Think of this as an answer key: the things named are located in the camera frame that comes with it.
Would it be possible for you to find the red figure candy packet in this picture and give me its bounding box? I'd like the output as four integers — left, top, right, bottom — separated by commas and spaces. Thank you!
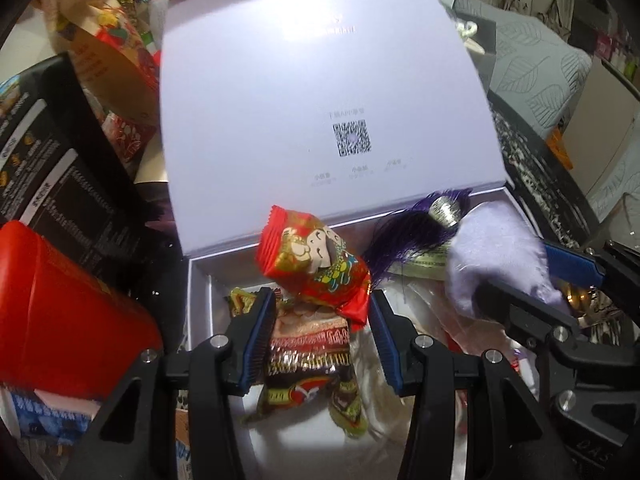
256, 205, 372, 332

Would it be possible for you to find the red printed gift bag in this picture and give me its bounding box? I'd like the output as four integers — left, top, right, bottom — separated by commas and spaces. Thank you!
50, 0, 163, 126

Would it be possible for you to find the blue white box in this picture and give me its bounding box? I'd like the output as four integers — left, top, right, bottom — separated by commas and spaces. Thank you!
10, 385, 106, 441

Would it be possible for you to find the row of bottles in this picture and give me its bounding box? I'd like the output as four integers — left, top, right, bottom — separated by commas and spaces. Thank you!
595, 25, 640, 91

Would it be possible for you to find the near grey chair cover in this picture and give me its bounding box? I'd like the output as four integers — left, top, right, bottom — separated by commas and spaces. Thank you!
585, 147, 640, 221

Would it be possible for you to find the green white packet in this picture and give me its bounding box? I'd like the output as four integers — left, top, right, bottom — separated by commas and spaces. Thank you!
400, 252, 451, 281

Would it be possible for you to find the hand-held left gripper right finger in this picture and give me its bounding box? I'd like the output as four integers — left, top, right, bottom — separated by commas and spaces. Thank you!
367, 290, 571, 480

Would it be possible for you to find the gold green candy packet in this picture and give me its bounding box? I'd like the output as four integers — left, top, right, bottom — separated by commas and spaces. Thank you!
327, 380, 371, 441

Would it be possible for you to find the lavender gift box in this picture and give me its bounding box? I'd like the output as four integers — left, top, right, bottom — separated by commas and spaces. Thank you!
159, 0, 543, 480

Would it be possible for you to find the grey chair cover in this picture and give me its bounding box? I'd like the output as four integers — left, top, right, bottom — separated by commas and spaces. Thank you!
585, 147, 640, 221
452, 0, 593, 141

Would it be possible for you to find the red gold candy packet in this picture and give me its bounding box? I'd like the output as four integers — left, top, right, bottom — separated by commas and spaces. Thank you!
267, 305, 353, 378

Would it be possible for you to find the orange bag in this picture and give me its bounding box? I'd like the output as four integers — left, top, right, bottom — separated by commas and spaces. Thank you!
547, 127, 573, 171

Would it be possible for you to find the red plastic stool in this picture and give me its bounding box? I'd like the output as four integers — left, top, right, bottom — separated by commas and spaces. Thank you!
0, 220, 163, 401

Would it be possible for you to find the far grey chair cover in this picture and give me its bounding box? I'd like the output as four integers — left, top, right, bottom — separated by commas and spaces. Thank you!
452, 0, 593, 141

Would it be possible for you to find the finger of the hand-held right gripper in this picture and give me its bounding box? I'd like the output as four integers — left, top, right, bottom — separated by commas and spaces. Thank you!
475, 281, 640, 388
542, 241, 640, 293

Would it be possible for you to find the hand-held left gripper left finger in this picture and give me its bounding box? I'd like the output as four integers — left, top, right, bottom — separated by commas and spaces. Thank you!
60, 287, 277, 480

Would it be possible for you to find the brown red candy packet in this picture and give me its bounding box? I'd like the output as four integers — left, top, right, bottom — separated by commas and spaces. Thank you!
245, 377, 351, 423

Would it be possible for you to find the purple sachet with tassel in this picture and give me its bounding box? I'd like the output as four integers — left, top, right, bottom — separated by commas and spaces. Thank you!
362, 187, 571, 318

